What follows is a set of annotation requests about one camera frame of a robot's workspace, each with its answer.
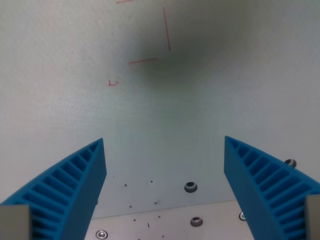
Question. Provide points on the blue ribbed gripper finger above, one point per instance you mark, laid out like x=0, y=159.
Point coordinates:
x=75, y=190
x=250, y=180

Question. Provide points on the silver countersunk screw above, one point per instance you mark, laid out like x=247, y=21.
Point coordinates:
x=102, y=234
x=241, y=215

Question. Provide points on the dark socket head bolt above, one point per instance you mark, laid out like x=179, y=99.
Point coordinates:
x=190, y=187
x=196, y=221
x=291, y=162

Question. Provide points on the bare aluminium mounting plate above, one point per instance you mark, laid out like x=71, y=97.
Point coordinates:
x=170, y=225

